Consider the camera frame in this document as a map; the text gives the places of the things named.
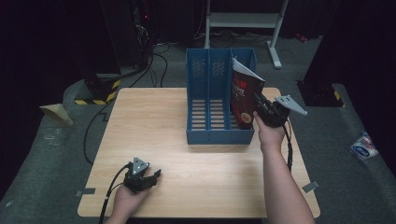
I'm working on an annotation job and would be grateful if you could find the yellow black striped block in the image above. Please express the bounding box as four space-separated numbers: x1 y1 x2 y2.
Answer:
74 73 121 106

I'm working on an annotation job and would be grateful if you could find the white blue plastic packet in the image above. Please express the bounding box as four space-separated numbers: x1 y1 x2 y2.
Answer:
348 132 380 161

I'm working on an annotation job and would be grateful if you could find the grey tape strip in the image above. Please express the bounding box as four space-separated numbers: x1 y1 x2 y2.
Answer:
75 187 97 198
302 180 320 193

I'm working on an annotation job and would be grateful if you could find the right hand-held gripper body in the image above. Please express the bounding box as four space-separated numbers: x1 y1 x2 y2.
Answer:
257 94 309 129

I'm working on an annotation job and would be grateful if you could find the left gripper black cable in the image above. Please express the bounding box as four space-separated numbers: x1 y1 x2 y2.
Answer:
98 162 131 224

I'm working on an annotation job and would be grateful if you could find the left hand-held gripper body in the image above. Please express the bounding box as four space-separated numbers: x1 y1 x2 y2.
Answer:
122 156 154 194

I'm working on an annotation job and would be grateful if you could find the dark red book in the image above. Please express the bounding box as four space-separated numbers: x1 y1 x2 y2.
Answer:
230 56 266 131

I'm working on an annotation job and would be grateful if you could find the blue plastic file holder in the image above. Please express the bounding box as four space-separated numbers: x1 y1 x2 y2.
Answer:
185 47 259 146

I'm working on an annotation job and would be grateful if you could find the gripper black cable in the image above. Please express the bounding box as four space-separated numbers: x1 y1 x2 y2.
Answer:
283 119 294 173
98 162 131 224

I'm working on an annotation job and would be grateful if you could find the black floor cable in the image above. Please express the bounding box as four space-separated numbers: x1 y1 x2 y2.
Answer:
82 101 114 166

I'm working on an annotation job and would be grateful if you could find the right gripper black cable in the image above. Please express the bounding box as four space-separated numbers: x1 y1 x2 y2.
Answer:
283 119 294 173

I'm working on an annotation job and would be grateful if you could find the bundle of black cables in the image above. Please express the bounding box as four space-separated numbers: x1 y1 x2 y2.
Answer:
129 26 171 89

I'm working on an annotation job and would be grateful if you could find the white metal stand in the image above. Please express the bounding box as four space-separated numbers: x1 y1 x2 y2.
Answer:
204 0 290 70

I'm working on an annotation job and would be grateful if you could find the beige cardboard piece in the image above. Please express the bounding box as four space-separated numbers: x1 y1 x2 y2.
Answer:
38 103 75 127

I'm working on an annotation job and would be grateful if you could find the person's right hand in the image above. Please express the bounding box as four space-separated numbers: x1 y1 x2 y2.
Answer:
252 110 288 154

